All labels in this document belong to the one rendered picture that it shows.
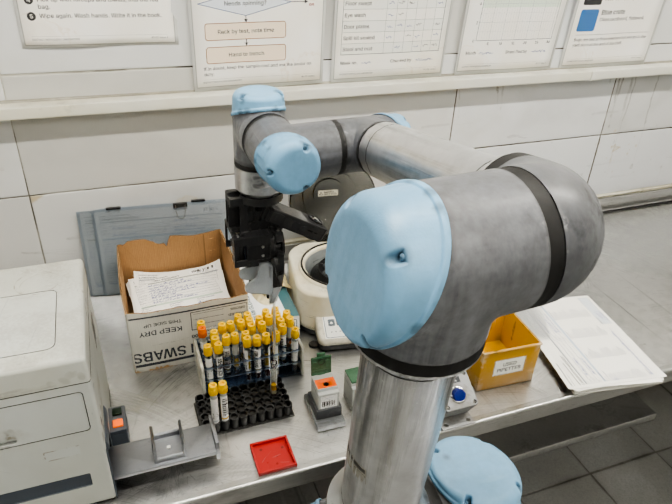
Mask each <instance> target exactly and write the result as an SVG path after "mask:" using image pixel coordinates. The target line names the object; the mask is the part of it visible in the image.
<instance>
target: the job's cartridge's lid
mask: <svg viewBox="0 0 672 504"><path fill-rule="evenodd" d="M329 372H331V354H329V355H325V352H321V353H317V357H314V358H311V376H315V375H322V374H325V373H329Z"/></svg>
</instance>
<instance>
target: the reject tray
mask: <svg viewBox="0 0 672 504"><path fill-rule="evenodd" d="M250 450H251V453H252V456H253V459H254V463H255V466H256V469H257V472H258V475H259V477H260V476H264V475H267V474H271V473H275V472H279V471H282V470H286V469H290V468H293V467H297V461H296V459H295V456H294V454H293V451H292V448H291V446H290V443H289V441H288V438H287V435H283V436H279V437H275V438H271V439H267V440H263V441H259V442H255V443H251V444H250Z"/></svg>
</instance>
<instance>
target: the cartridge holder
mask: <svg viewBox="0 0 672 504"><path fill-rule="evenodd" d="M304 400H305V402H306V404H307V407H308V409H309V412H310V414H311V416H312V419H313V421H314V424H315V426H316V428H317V431H318V432H320V431H325V430H329V429H333V428H337V427H341V426H345V424H346V421H345V419H344V416H343V414H342V412H341V411H342V406H341V403H340V401H339V405H337V406H333V407H329V408H324V409H320V410H318V408H317V406H316V404H315V401H314V399H313V397H312V394H311V391H308V393H307V394H304Z"/></svg>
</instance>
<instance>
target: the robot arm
mask: <svg viewBox="0 0 672 504"><path fill-rule="evenodd" d="M285 111H286V107H285V100H284V94H283V92H282V91H281V90H279V89H278V88H275V87H272V86H267V85H249V86H244V87H241V88H238V89H237V90H235V91H234V93H233V95H232V112H231V116H232V128H233V150H234V177H235V188H236V189H228V190H225V203H226V218H225V219H224V221H225V239H226V247H230V246H232V251H233V258H232V260H233V261H234V264H235V268H241V267H244V268H242V269H241V270H240V271H239V276H240V278H241V279H243V280H251V281H249V282H248V283H246V285H245V291H246V292H247V293H250V294H266V297H267V299H269V304H272V303H274V301H275V299H276V298H277V296H278V294H279V292H280V290H281V287H282V285H283V279H284V255H285V240H284V234H283V232H282V229H283V228H284V229H287V230H289V231H292V232H294V233H297V234H300V235H302V236H304V237H306V238H308V239H311V240H315V241H318V242H321V240H322V239H323V237H324V235H325V234H326V232H327V229H326V228H325V226H324V225H323V224H324V223H323V222H322V221H321V220H320V219H319V218H318V217H315V216H313V215H310V214H309V215H308V214H306V213H303V212H301V211H298V210H296V209H293V208H291V207H289V206H286V205H284V204H281V203H279V202H281V201H282V199H283V194H288V195H293V194H298V193H301V192H303V191H304V190H306V189H307V188H308V187H311V186H312V185H313V184H314V183H315V181H316V180H317V178H320V177H327V176H334V175H341V174H347V173H355V172H365V173H366V174H368V175H370V176H372V177H374V178H376V179H378V180H380V181H382V182H384V183H386V184H387V185H385V186H382V187H377V188H372V189H367V190H364V191H361V192H359V193H357V194H356V195H354V196H352V197H350V198H349V199H348V200H347V201H346V202H345V203H344V204H343V205H342V206H341V208H340V209H339V211H338V212H337V214H336V216H335V218H334V220H333V222H332V225H331V228H330V231H329V235H328V240H327V246H326V255H325V273H326V274H327V275H328V278H329V283H328V285H327V292H328V297H329V301H330V305H331V308H332V312H333V314H334V317H335V319H336V322H337V324H338V325H339V327H340V329H341V331H342V332H343V333H344V335H345V336H346V337H347V338H348V339H349V340H350V341H351V342H352V343H354V345H355V346H356V348H357V349H358V350H359V351H360V352H361V354H360V361H359V368H358V375H357V382H356V389H355V396H354V403H353V410H352V417H351V425H350V432H349V439H348V445H347V453H346V460H345V466H344V467H343V468H342V469H341V470H340V471H339V472H338V473H337V474H336V475H335V477H334V478H333V479H332V481H331V483H330V486H329V489H328V492H327V498H325V499H321V498H319V499H316V501H315V502H313V503H311V504H521V495H522V482H521V478H520V475H519V473H518V471H517V469H516V467H515V465H514V464H513V463H512V461H511V460H510V459H509V458H508V457H507V456H506V455H505V454H504V453H503V452H502V451H500V450H499V449H498V448H496V447H495V446H493V445H491V444H489V443H485V442H482V441H481V440H480V439H477V438H473V437H468V436H452V437H448V438H445V439H443V440H441V441H439V442H438V443H437V441H438V437H439V434H440V430H441V427H442V423H443V420H444V416H445V413H446V409H447V406H448V402H449V399H450V395H451V392H452V388H453V385H454V381H455V378H456V375H459V374H461V373H463V372H465V371H466V370H468V369H469V368H470V367H472V366H473V365H474V364H475V363H476V362H477V361H478V359H479V358H480V356H481V354H482V352H483V349H484V347H485V343H486V340H487V337H488V334H489V331H490V328H491V325H492V323H493V321H494V320H495V319H497V318H498V317H501V316H505V315H509V314H513V313H516V312H520V311H524V310H527V309H531V308H535V307H539V306H543V305H546V304H549V303H552V302H555V301H557V300H559V299H561V298H563V297H565V296H566V295H568V294H570V293H571V292H572V291H574V290H575V289H576V288H577V287H578V286H580V285H581V284H582V283H583V282H584V281H585V280H586V279H587V277H588V276H589V274H590V273H591V272H592V270H593V269H594V267H595V266H596V264H597V261H598V259H599V257H600V254H601V252H602V248H603V243H604V238H605V221H604V215H603V211H602V207H601V204H600V202H599V200H598V198H597V196H596V194H595V192H594V191H593V189H592V188H591V187H590V185H589V184H588V183H587V182H586V181H585V180H584V179H583V178H582V177H581V176H580V175H579V174H578V173H576V172H575V171H573V170H571V169H570V168H568V167H566V166H564V165H562V164H559V163H556V162H553V161H551V160H548V159H544V158H541V157H537V156H534V155H531V154H527V153H522V152H510V153H506V154H503V155H501V156H496V155H493V154H490V153H487V152H484V151H481V150H477V149H474V148H471V147H468V146H465V145H462V144H459V143H455V142H452V141H449V140H446V139H443V138H440V137H437V136H434V135H430V134H427V133H424V132H421V131H418V130H415V129H412V128H411V126H410V124H409V123H408V122H407V121H406V119H405V117H404V116H402V115H400V114H397V113H392V114H386V113H376V114H373V115H369V116H360V117H351V118H342V119H332V120H323V121H314V122H305V123H296V124H291V123H290V122H289V121H288V120H287V119H286V118H285ZM227 228H228V230H229V232H230V234H231V237H232V238H231V239H230V240H228V230H227Z"/></svg>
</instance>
